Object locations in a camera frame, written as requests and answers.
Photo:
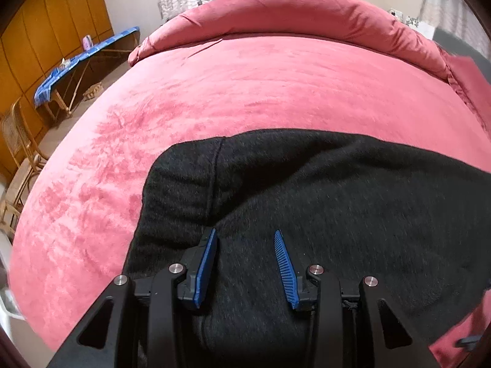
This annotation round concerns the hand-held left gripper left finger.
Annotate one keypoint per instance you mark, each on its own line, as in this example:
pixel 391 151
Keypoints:
pixel 203 272

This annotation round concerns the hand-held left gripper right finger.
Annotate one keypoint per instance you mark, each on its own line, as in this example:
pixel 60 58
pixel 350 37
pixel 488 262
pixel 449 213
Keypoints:
pixel 285 272

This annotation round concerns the black pants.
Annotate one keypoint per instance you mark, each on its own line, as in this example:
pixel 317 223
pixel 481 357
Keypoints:
pixel 345 199

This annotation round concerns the round bed with pink sheet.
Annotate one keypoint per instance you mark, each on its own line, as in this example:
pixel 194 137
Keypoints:
pixel 230 84

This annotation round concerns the white plastic object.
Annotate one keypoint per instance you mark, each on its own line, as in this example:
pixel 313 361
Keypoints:
pixel 7 295

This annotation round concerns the small rattan stool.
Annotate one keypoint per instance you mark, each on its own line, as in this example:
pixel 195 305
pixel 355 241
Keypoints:
pixel 93 91

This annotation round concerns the rattan table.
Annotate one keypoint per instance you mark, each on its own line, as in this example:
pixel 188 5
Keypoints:
pixel 69 96

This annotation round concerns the rattan chair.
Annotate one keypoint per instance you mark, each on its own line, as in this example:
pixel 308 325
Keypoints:
pixel 19 142

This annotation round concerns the blue ironing board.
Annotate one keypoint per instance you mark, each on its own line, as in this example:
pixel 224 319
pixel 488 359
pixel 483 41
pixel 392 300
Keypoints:
pixel 76 61

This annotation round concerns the small glass jar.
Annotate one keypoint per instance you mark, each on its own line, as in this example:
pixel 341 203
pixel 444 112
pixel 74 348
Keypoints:
pixel 65 63

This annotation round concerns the pink duvet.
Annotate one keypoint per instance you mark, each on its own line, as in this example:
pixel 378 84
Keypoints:
pixel 287 15

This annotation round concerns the pink cup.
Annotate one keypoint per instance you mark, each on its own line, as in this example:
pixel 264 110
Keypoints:
pixel 88 42

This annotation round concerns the pink ruffled pillow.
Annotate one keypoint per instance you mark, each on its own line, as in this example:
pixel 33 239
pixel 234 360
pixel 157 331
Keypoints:
pixel 468 84

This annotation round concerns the white patterned box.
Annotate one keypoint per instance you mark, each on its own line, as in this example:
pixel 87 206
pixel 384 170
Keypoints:
pixel 420 25

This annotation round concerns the grey headboard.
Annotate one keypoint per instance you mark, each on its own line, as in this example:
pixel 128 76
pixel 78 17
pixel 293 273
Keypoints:
pixel 456 42

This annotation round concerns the wooden wardrobe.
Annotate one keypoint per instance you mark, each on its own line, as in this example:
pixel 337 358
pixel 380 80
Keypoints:
pixel 42 27

